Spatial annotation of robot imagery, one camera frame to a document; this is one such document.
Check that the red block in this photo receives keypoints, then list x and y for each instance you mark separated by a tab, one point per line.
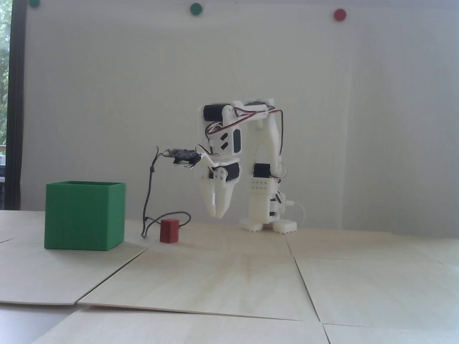
169	232

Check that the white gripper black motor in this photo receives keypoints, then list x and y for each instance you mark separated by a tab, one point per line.
219	178

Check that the black wrist camera board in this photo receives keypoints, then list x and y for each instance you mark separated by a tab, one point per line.
183	154

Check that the red round magnet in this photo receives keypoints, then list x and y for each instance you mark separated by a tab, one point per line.
340	14

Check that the green round magnet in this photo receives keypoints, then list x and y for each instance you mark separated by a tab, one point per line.
34	3
196	9

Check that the dark window frame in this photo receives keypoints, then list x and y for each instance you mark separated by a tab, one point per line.
16	107

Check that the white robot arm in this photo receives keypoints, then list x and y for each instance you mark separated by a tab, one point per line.
267	143

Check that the green open box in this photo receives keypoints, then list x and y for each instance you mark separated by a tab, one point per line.
82	218

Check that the glass window pane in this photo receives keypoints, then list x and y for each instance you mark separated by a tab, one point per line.
3	71

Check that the light plywood board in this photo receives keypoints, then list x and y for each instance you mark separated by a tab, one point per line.
394	335
53	276
179	329
200	283
222	240
376	290
351	245

